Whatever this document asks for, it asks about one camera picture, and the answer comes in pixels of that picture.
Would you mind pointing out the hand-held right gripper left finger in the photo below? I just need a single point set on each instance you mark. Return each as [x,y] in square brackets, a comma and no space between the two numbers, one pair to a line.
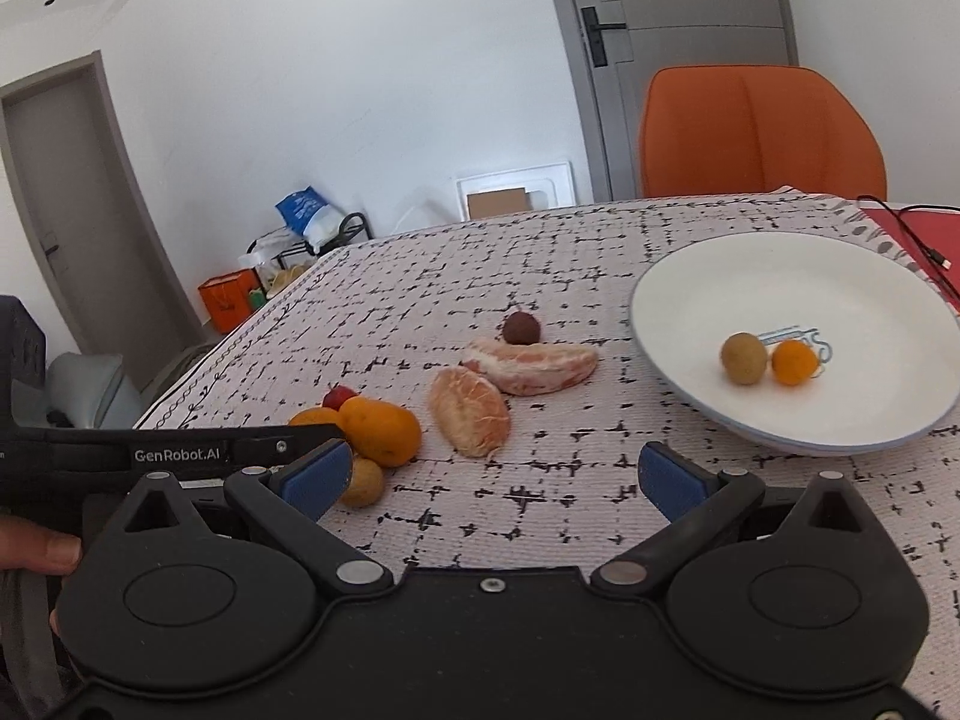
[321,478]

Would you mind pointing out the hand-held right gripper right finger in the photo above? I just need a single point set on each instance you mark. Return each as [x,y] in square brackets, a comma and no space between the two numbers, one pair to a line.
[667,480]

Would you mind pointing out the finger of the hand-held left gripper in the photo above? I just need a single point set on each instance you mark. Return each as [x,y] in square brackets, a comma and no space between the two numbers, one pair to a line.
[300,439]

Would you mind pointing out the small orange tangerine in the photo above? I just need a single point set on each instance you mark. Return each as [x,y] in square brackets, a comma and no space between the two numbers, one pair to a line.
[315,417]

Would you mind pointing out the yellow-brown longan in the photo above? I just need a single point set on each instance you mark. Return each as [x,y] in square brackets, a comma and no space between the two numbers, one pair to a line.
[744,358]
[366,484]

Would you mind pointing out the small red fruit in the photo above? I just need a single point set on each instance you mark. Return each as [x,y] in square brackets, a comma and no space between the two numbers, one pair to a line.
[339,396]

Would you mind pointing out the large orange tangerine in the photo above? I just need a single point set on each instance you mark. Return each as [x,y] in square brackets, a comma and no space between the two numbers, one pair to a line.
[382,431]

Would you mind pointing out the round peeled pomelo segment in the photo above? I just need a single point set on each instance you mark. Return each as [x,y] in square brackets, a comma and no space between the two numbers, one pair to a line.
[469,409]

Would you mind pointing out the long peeled pomelo segment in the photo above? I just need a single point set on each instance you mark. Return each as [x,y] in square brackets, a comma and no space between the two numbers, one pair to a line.
[532,369]

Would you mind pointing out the dark red round fruit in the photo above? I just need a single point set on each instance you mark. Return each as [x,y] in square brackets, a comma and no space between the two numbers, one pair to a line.
[520,328]

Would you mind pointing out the white plate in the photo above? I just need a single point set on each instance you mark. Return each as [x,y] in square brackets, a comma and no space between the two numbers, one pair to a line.
[787,277]

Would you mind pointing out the person's left hand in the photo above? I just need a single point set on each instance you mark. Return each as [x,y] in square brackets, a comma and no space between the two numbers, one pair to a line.
[41,546]

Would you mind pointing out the grey cushion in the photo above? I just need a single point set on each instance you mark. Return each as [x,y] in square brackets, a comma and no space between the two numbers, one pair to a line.
[90,390]

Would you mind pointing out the green paper bag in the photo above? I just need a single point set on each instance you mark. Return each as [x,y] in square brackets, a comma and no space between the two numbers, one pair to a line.
[258,298]

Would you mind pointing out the orange paper bag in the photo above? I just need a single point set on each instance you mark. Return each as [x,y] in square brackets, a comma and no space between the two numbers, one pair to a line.
[225,304]

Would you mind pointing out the yellow slippers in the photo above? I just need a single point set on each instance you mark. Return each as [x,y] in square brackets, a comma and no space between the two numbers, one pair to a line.
[289,279]

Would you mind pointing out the small orange kumquat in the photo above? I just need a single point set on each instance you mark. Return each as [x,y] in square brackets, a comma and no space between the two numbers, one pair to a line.
[795,362]

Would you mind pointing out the white plastic bag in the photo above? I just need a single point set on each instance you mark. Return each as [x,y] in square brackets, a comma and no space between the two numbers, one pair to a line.
[256,255]

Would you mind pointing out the black metal rack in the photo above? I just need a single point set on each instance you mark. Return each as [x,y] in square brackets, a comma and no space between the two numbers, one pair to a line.
[352,223]

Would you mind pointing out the blue and white bag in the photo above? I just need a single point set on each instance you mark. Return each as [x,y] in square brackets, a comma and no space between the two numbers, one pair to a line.
[300,210]

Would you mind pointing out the white black patterned tablecloth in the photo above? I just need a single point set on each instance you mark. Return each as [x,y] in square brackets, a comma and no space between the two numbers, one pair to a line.
[525,277]

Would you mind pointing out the grey narrow door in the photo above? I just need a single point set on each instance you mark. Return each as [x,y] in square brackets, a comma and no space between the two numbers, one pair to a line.
[67,202]

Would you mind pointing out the brown cardboard sheet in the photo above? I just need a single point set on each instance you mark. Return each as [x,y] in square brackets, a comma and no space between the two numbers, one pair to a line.
[495,202]

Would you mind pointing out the orange chair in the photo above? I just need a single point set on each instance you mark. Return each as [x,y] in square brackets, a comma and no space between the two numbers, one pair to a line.
[750,135]

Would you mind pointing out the red mat with dotted border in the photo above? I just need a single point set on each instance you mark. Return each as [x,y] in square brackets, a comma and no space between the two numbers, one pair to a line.
[922,229]

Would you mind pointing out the white foam frame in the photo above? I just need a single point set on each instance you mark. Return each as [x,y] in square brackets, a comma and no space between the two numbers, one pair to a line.
[551,180]

